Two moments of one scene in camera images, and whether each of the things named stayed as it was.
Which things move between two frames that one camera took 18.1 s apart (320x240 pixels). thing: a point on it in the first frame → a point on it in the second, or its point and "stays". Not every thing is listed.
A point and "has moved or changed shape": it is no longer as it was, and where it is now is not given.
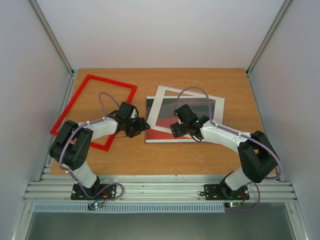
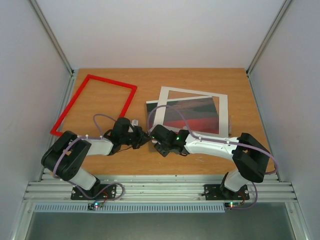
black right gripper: x=178 y=128 → x=160 y=140
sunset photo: x=199 y=106 has moved or changed shape
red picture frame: x=53 y=131 stays
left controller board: x=95 y=205 stays
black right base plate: x=222 y=192 stays
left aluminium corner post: x=68 y=91 stays
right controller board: x=232 y=204 stays
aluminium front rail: x=159 y=188 stays
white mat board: x=218 y=111 has moved or changed shape
